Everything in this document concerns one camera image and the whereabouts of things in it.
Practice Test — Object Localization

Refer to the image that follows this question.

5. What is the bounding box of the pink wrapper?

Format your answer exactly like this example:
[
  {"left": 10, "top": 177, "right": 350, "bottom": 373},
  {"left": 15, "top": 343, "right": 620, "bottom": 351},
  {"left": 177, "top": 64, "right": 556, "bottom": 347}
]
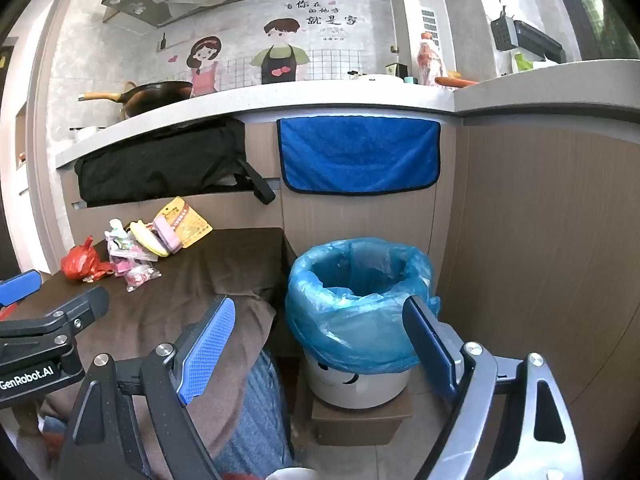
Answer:
[{"left": 112, "top": 245, "right": 152, "bottom": 277}]

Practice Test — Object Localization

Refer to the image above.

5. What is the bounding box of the black bag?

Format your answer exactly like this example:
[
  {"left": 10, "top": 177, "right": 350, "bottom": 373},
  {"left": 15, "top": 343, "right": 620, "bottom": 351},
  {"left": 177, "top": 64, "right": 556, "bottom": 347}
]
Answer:
[{"left": 74, "top": 119, "right": 277, "bottom": 208}]

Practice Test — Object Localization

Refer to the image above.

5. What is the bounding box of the person's leg in jeans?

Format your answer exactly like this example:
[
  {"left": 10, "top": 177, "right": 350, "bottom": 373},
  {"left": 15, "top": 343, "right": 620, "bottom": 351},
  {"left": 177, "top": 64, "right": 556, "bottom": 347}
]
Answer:
[{"left": 210, "top": 350, "right": 296, "bottom": 471}]

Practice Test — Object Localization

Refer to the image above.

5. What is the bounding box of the black utensil holder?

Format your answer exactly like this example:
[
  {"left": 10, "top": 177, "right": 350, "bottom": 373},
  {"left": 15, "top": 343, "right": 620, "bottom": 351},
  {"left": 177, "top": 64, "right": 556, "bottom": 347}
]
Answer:
[{"left": 490, "top": 10, "right": 516, "bottom": 52}]

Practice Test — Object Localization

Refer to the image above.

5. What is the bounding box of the plastic bottle with red contents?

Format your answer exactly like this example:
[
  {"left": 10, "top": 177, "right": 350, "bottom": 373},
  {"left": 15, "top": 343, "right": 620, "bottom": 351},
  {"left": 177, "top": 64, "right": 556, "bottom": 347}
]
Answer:
[{"left": 417, "top": 32, "right": 448, "bottom": 87}]

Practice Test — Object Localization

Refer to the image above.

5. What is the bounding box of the dark door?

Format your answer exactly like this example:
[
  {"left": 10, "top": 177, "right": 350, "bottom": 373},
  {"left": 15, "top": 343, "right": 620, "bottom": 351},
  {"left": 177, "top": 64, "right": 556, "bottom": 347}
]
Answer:
[{"left": 0, "top": 37, "right": 23, "bottom": 281}]

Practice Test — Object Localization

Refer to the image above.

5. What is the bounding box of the brown blanket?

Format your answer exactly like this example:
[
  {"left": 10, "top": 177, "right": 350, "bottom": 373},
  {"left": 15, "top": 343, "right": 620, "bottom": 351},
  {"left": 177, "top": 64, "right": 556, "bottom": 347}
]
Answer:
[{"left": 10, "top": 227, "right": 286, "bottom": 480}]

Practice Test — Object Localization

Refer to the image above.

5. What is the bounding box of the yellow snack packet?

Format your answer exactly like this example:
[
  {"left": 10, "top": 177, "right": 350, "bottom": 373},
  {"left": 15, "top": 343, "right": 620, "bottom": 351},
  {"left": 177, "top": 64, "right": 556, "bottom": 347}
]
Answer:
[{"left": 152, "top": 196, "right": 213, "bottom": 249}]

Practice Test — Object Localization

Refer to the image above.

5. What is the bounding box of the brown box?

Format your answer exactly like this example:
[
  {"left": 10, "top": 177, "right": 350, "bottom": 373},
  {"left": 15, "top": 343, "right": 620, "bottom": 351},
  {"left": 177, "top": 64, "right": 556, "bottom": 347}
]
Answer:
[{"left": 310, "top": 385, "right": 415, "bottom": 447}]

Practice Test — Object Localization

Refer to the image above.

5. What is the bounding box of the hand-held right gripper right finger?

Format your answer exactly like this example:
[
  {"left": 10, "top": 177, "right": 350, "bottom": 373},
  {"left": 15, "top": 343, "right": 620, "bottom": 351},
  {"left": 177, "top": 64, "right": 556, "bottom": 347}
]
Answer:
[{"left": 402, "top": 296, "right": 586, "bottom": 480}]

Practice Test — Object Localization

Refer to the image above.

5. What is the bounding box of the white cup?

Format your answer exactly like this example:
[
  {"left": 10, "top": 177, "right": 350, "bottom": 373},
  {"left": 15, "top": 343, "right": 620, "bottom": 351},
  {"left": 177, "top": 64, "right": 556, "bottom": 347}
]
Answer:
[{"left": 267, "top": 466, "right": 321, "bottom": 480}]

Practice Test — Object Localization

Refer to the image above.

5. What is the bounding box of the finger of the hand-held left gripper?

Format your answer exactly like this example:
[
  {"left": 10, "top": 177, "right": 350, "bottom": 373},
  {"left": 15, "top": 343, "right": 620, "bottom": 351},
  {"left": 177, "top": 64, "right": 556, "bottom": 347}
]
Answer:
[
  {"left": 0, "top": 286, "right": 110, "bottom": 346},
  {"left": 0, "top": 269, "right": 43, "bottom": 308}
]

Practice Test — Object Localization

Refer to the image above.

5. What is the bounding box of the cartoon boy wall sticker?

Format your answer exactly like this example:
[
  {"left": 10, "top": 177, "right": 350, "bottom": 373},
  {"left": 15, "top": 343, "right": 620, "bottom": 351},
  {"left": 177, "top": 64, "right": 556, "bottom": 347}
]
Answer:
[{"left": 250, "top": 17, "right": 311, "bottom": 85}]

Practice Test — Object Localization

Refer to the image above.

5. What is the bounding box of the white tissue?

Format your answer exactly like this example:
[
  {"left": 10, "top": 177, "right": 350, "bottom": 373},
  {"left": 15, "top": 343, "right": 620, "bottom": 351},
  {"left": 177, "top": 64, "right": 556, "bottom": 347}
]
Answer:
[{"left": 103, "top": 218, "right": 136, "bottom": 260}]

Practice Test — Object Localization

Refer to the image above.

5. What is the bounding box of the red plastic bag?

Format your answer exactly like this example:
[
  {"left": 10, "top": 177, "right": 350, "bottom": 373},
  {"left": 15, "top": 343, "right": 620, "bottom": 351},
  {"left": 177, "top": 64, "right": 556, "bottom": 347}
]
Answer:
[{"left": 61, "top": 236, "right": 115, "bottom": 286}]

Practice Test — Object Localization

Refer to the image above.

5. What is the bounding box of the white vented panel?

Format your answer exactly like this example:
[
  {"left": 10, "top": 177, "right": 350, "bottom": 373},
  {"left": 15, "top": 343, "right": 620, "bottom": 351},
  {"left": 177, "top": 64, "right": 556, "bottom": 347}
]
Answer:
[{"left": 390, "top": 0, "right": 457, "bottom": 78}]

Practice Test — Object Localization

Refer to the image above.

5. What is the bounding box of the clear plastic candy bag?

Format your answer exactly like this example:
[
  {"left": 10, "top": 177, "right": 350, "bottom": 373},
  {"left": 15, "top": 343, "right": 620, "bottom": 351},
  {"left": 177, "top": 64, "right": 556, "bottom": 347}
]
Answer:
[{"left": 122, "top": 265, "right": 163, "bottom": 292}]

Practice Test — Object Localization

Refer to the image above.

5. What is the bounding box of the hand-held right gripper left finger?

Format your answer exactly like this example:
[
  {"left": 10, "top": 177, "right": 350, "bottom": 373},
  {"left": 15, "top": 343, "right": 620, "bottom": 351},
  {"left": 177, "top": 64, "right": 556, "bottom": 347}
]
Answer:
[{"left": 57, "top": 295, "right": 237, "bottom": 480}]

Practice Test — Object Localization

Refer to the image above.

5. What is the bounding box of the yellow scrub pad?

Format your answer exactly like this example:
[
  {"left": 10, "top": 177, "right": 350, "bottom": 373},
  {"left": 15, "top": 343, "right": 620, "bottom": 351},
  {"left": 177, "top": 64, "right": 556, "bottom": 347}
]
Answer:
[{"left": 129, "top": 220, "right": 170, "bottom": 258}]

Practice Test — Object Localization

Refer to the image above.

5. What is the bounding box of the black wok with wooden handle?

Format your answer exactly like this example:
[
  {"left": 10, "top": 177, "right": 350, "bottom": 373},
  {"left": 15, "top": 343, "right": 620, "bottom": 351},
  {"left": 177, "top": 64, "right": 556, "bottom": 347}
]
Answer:
[{"left": 77, "top": 80, "right": 193, "bottom": 117}]

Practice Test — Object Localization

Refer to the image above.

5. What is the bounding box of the pink sponge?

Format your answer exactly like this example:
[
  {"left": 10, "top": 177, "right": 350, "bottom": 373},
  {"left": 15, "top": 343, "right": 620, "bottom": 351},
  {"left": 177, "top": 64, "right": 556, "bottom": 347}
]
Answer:
[{"left": 152, "top": 212, "right": 182, "bottom": 254}]

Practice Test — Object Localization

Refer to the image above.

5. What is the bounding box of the blue towel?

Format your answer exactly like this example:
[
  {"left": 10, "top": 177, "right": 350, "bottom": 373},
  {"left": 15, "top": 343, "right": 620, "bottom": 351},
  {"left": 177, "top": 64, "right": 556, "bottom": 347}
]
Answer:
[{"left": 276, "top": 116, "right": 442, "bottom": 195}]

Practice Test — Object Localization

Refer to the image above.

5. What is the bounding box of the white trash bin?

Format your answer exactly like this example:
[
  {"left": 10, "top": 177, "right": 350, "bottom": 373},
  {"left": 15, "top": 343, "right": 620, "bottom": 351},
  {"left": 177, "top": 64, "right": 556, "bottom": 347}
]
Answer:
[{"left": 304, "top": 352, "right": 412, "bottom": 409}]

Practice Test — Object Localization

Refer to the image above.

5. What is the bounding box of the black knife rack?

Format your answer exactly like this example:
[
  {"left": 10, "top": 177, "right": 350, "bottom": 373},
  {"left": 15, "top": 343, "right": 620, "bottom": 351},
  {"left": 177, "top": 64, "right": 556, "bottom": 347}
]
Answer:
[{"left": 512, "top": 20, "right": 567, "bottom": 65}]

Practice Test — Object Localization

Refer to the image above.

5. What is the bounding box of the cartoon girl wall sticker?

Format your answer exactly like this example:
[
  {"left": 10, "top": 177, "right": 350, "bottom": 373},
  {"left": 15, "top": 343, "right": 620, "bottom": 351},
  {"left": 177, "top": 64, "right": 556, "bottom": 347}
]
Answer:
[{"left": 186, "top": 35, "right": 223, "bottom": 98}]

